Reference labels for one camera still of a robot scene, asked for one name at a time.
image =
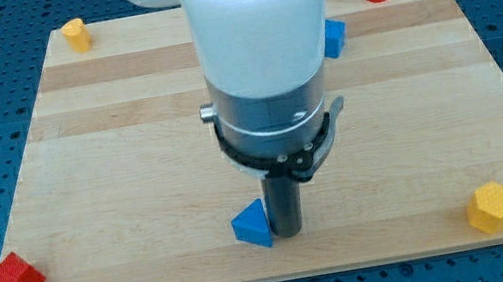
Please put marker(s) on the grey wrist flange with clamp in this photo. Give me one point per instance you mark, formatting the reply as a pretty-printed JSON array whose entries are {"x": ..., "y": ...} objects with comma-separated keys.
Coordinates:
[{"x": 289, "y": 134}]

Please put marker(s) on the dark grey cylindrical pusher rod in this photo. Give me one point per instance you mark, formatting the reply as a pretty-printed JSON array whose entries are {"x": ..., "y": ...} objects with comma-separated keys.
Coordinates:
[{"x": 282, "y": 199}]

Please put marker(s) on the blue triangular block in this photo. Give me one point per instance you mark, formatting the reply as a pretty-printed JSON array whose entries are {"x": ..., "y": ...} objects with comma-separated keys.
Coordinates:
[{"x": 251, "y": 225}]

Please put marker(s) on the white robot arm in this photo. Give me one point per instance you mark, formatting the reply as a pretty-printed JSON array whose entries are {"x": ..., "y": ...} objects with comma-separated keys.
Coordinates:
[{"x": 262, "y": 62}]

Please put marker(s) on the blue cube block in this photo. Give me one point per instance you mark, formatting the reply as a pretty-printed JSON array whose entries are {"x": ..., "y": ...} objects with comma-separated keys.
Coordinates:
[{"x": 334, "y": 38}]

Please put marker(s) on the yellow hexagonal block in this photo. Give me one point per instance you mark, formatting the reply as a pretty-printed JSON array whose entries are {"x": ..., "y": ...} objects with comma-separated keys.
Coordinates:
[{"x": 485, "y": 208}]

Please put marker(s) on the yellow cylinder block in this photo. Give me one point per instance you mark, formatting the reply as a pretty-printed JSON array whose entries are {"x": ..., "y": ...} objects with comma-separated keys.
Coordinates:
[{"x": 76, "y": 35}]

